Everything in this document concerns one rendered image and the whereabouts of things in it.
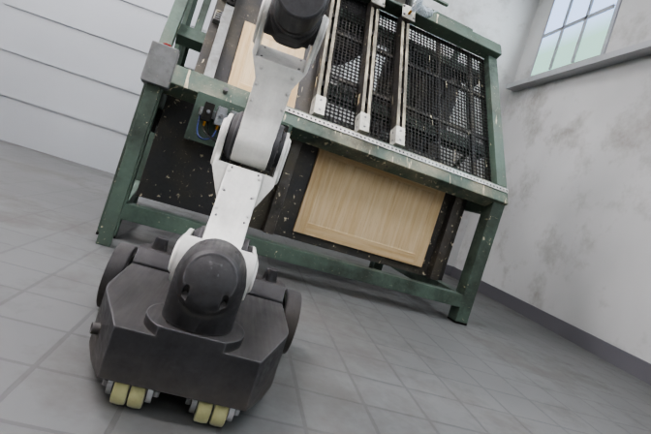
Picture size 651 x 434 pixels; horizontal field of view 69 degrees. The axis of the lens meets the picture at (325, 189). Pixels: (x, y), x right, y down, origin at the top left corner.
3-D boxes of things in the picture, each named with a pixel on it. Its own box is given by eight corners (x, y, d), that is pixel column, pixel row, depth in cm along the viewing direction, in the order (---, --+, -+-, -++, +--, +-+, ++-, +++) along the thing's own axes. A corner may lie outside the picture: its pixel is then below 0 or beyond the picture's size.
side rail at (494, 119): (484, 190, 306) (497, 183, 297) (478, 64, 358) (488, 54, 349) (494, 194, 309) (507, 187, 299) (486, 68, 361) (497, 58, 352)
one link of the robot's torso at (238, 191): (248, 293, 118) (296, 126, 134) (168, 270, 114) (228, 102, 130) (242, 296, 132) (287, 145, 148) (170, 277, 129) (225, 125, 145)
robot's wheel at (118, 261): (107, 320, 134) (128, 252, 134) (88, 315, 133) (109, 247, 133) (124, 299, 153) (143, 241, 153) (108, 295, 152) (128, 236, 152)
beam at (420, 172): (142, 86, 233) (145, 74, 224) (150, 68, 239) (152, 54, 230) (496, 210, 303) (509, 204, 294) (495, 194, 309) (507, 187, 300)
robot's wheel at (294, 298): (285, 364, 143) (305, 301, 143) (269, 360, 142) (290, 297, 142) (280, 340, 162) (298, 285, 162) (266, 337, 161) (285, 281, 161)
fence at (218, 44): (201, 79, 242) (203, 75, 239) (238, -40, 287) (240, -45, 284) (211, 83, 243) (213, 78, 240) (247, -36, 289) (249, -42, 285)
